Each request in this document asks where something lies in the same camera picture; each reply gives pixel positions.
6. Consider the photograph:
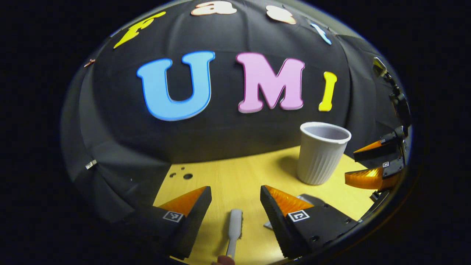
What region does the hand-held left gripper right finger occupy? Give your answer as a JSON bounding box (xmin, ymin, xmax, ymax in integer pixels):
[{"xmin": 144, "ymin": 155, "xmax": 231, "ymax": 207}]
[{"xmin": 260, "ymin": 185, "xmax": 360, "ymax": 258}]

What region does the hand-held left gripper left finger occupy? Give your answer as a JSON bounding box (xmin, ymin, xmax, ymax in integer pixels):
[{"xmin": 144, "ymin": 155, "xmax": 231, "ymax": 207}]
[{"xmin": 123, "ymin": 186, "xmax": 212, "ymax": 260}]

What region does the grey dustpan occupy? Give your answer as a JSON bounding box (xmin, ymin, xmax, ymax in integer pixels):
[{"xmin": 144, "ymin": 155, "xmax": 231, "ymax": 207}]
[{"xmin": 263, "ymin": 194, "xmax": 326, "ymax": 230}]

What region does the white ribbed garbage bin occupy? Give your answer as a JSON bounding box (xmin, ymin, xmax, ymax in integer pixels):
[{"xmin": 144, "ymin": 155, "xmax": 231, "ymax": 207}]
[{"xmin": 297, "ymin": 122, "xmax": 352, "ymax": 185}]

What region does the yellow wooden desktop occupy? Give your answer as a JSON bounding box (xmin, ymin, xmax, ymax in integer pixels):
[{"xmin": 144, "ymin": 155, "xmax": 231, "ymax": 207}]
[{"xmin": 153, "ymin": 145, "xmax": 376, "ymax": 265}]

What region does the black backdrop cloth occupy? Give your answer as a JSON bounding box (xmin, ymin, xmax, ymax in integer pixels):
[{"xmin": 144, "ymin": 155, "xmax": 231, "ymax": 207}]
[{"xmin": 61, "ymin": 0, "xmax": 407, "ymax": 226}]

